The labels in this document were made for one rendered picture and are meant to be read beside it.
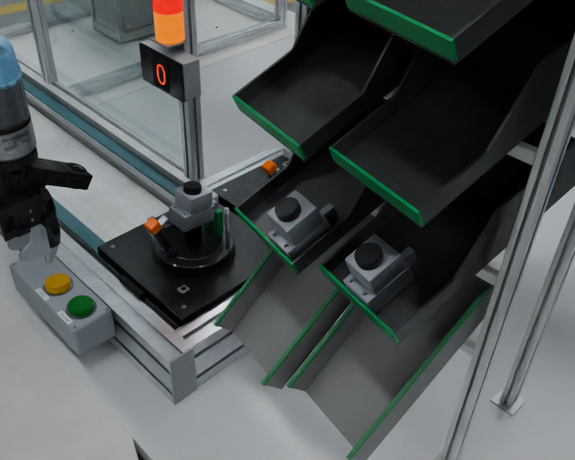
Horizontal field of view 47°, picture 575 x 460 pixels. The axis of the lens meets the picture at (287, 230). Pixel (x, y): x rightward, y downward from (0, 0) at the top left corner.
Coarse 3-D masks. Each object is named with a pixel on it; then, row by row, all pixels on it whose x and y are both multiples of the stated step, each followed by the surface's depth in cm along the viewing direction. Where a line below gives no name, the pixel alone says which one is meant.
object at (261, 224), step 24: (360, 120) 90; (288, 168) 87; (312, 168) 88; (336, 168) 86; (264, 192) 86; (288, 192) 87; (312, 192) 85; (336, 192) 84; (360, 192) 78; (240, 216) 85; (264, 216) 85; (360, 216) 80; (264, 240) 82; (336, 240) 79; (288, 264) 78
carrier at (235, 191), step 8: (288, 152) 138; (272, 160) 138; (280, 160) 139; (288, 160) 139; (256, 168) 136; (280, 168) 132; (240, 176) 133; (248, 176) 133; (256, 176) 133; (264, 176) 134; (224, 184) 131; (232, 184) 131; (240, 184) 131; (248, 184) 131; (256, 184) 131; (216, 192) 129; (224, 192) 129; (232, 192) 129; (240, 192) 129; (248, 192) 129; (224, 200) 127; (232, 200) 127; (240, 200) 127; (232, 208) 126
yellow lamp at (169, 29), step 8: (160, 16) 109; (168, 16) 109; (176, 16) 110; (160, 24) 110; (168, 24) 110; (176, 24) 110; (160, 32) 111; (168, 32) 111; (176, 32) 111; (160, 40) 112; (168, 40) 112; (176, 40) 112
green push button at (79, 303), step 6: (72, 300) 104; (78, 300) 104; (84, 300) 104; (90, 300) 104; (72, 306) 103; (78, 306) 103; (84, 306) 103; (90, 306) 103; (72, 312) 102; (78, 312) 102; (84, 312) 103
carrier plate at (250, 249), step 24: (168, 216) 122; (120, 240) 116; (144, 240) 116; (240, 240) 117; (120, 264) 111; (144, 264) 112; (240, 264) 112; (144, 288) 107; (168, 288) 107; (192, 288) 107; (216, 288) 108; (168, 312) 104; (192, 312) 103
